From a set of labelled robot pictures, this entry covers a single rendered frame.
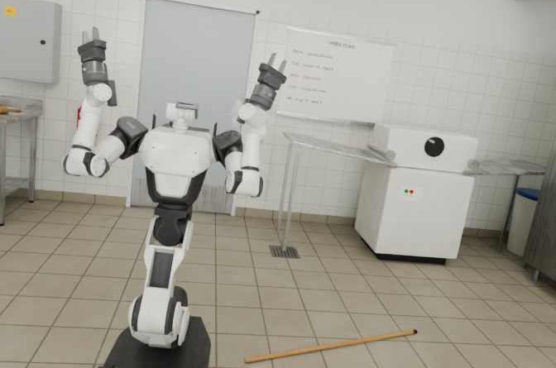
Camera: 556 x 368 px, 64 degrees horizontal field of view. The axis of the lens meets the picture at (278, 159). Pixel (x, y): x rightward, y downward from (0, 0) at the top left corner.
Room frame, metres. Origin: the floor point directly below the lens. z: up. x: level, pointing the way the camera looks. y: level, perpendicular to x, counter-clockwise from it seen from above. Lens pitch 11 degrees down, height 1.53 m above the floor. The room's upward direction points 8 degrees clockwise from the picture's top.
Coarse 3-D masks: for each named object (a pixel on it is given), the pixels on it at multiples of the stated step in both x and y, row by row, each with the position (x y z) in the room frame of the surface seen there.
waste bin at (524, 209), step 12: (516, 192) 4.61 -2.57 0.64; (528, 192) 4.58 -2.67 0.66; (516, 204) 4.58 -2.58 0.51; (528, 204) 4.43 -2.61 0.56; (516, 216) 4.54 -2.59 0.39; (528, 216) 4.41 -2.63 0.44; (516, 228) 4.50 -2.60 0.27; (528, 228) 4.40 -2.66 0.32; (516, 240) 4.48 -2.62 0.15; (516, 252) 4.46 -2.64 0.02
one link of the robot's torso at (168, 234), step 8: (160, 208) 1.73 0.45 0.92; (168, 208) 1.74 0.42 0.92; (176, 208) 1.75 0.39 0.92; (184, 208) 1.77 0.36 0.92; (192, 208) 1.95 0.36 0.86; (160, 216) 1.73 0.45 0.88; (168, 216) 1.73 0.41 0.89; (176, 216) 1.73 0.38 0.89; (184, 216) 1.73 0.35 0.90; (168, 224) 1.73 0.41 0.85; (176, 224) 1.74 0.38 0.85; (160, 232) 1.73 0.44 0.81; (168, 232) 1.73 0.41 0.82; (176, 232) 1.73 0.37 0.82; (160, 240) 1.73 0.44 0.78; (168, 240) 1.73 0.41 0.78; (176, 240) 1.73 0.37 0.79
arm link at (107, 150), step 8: (112, 136) 1.68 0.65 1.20; (104, 144) 1.63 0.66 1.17; (112, 144) 1.64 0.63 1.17; (120, 144) 1.67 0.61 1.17; (96, 152) 1.57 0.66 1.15; (104, 152) 1.59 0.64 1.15; (112, 152) 1.62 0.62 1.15; (120, 152) 1.67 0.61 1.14; (64, 160) 1.50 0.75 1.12; (96, 160) 1.50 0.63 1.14; (104, 160) 1.54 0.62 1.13; (112, 160) 1.62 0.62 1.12; (64, 168) 1.50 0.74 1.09; (96, 168) 1.49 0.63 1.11; (104, 168) 1.54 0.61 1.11; (96, 176) 1.50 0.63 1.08
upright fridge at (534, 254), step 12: (552, 156) 3.82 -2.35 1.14; (552, 168) 3.79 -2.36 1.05; (552, 180) 3.76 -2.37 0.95; (540, 192) 3.85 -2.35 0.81; (552, 192) 3.72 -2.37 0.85; (540, 204) 3.81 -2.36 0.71; (552, 204) 3.69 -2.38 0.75; (540, 216) 3.78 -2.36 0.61; (552, 216) 3.66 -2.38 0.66; (540, 228) 3.74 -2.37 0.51; (552, 228) 3.62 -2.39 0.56; (528, 240) 3.85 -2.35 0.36; (540, 240) 3.71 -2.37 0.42; (552, 240) 3.59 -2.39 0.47; (528, 252) 3.81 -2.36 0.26; (540, 252) 3.67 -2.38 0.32; (552, 252) 3.56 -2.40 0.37; (540, 264) 3.64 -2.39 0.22; (552, 264) 3.53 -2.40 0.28; (552, 276) 3.55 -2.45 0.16
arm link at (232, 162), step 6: (228, 156) 1.70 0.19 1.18; (234, 156) 1.69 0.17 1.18; (240, 156) 1.70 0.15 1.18; (228, 162) 1.68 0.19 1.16; (234, 162) 1.66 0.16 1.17; (240, 162) 1.66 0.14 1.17; (228, 168) 1.66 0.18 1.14; (234, 168) 1.63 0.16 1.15; (228, 174) 1.56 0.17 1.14; (234, 174) 1.53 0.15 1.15; (228, 180) 1.55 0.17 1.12; (234, 180) 1.51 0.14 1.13; (264, 180) 1.57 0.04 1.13; (228, 186) 1.53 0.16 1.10; (264, 186) 1.56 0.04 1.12; (228, 192) 1.53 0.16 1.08
